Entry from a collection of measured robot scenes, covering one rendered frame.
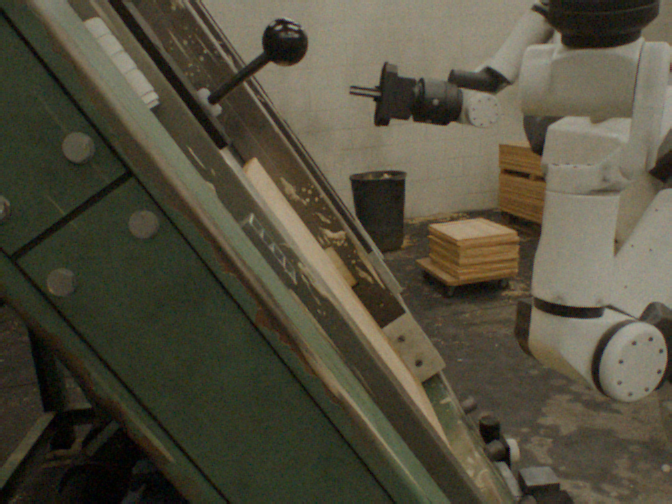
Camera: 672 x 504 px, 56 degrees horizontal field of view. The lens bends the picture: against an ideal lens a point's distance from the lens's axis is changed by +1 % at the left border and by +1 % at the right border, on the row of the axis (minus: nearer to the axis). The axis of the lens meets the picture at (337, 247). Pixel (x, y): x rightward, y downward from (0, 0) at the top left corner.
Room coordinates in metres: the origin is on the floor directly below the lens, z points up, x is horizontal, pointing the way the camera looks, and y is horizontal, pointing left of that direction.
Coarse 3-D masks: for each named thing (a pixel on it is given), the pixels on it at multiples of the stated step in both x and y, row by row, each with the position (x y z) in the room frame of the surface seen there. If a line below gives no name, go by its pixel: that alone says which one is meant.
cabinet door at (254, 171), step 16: (256, 160) 0.97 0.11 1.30; (256, 176) 0.84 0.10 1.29; (272, 192) 0.89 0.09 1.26; (272, 208) 0.78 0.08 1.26; (288, 208) 0.93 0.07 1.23; (288, 224) 0.84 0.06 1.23; (304, 224) 0.98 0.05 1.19; (304, 240) 0.88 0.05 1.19; (320, 256) 0.92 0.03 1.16; (320, 272) 0.81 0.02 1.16; (336, 272) 0.94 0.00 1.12; (336, 288) 0.85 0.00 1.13; (352, 304) 0.89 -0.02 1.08; (368, 320) 0.93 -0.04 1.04; (368, 336) 0.82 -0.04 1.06; (384, 336) 0.96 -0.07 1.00; (384, 352) 0.86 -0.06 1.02; (400, 368) 0.90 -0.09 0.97; (416, 384) 0.93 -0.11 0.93; (416, 400) 0.83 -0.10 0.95; (432, 416) 0.84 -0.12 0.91
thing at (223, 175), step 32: (96, 0) 0.55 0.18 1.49; (128, 32) 0.55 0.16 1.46; (160, 96) 0.55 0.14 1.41; (192, 128) 0.56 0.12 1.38; (192, 160) 0.56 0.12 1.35; (224, 160) 0.56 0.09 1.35; (224, 192) 0.56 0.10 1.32; (256, 192) 0.59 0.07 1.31; (288, 256) 0.56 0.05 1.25; (320, 288) 0.56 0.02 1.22; (320, 320) 0.56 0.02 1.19; (352, 320) 0.60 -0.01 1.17; (352, 352) 0.56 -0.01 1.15; (384, 384) 0.57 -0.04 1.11; (416, 416) 0.57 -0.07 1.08; (416, 448) 0.57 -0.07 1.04; (448, 448) 0.61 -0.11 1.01; (448, 480) 0.57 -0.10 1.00
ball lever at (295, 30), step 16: (272, 32) 0.52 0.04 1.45; (288, 32) 0.52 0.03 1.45; (304, 32) 0.53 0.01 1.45; (272, 48) 0.52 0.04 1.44; (288, 48) 0.52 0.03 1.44; (304, 48) 0.53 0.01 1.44; (256, 64) 0.54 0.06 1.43; (288, 64) 0.53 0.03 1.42; (240, 80) 0.55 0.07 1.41; (208, 96) 0.57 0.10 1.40; (224, 96) 0.57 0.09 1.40; (208, 112) 0.57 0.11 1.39
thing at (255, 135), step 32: (160, 0) 0.97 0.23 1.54; (160, 32) 0.97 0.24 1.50; (192, 32) 0.98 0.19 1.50; (192, 64) 0.98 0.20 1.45; (224, 64) 0.98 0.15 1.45; (256, 128) 0.98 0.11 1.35; (288, 160) 0.98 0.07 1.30; (288, 192) 0.98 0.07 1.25; (320, 192) 0.99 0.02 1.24; (320, 224) 0.99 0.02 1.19; (352, 256) 0.99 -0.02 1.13; (352, 288) 0.99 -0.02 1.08; (384, 288) 0.99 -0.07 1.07; (384, 320) 0.99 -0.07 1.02; (416, 352) 0.99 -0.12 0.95
